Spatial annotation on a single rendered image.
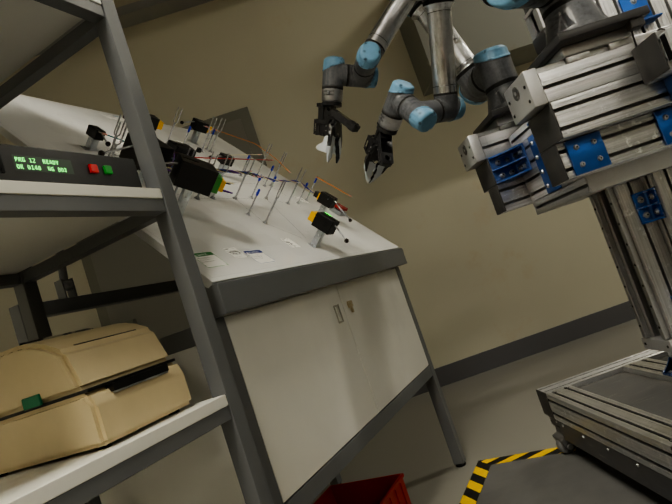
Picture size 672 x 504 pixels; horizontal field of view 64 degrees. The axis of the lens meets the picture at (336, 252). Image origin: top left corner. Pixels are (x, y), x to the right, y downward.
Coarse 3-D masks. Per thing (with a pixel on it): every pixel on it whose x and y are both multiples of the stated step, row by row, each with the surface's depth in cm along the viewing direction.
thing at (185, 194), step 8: (176, 160) 128; (184, 160) 124; (192, 160) 128; (200, 160) 131; (176, 168) 127; (184, 168) 125; (192, 168) 125; (200, 168) 126; (208, 168) 128; (176, 176) 125; (184, 176) 125; (192, 176) 126; (200, 176) 127; (208, 176) 128; (216, 176) 128; (176, 184) 125; (184, 184) 126; (192, 184) 127; (200, 184) 128; (208, 184) 129; (184, 192) 130; (200, 192) 129; (208, 192) 129; (184, 200) 130; (184, 208) 131
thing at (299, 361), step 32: (256, 320) 122; (288, 320) 133; (320, 320) 147; (256, 352) 118; (288, 352) 129; (320, 352) 141; (352, 352) 157; (256, 384) 114; (288, 384) 124; (320, 384) 136; (352, 384) 151; (256, 416) 111; (288, 416) 120; (320, 416) 131; (352, 416) 145; (288, 448) 117; (320, 448) 127; (288, 480) 113
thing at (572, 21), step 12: (564, 0) 129; (576, 0) 128; (588, 0) 129; (552, 12) 131; (564, 12) 129; (576, 12) 128; (588, 12) 127; (600, 12) 128; (552, 24) 132; (564, 24) 130; (576, 24) 127; (552, 36) 132
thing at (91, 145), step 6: (90, 126) 145; (96, 126) 147; (90, 132) 145; (96, 132) 144; (102, 132) 146; (90, 138) 146; (96, 138) 145; (102, 138) 147; (90, 144) 146; (96, 144) 147; (108, 144) 144; (90, 150) 146; (96, 150) 148
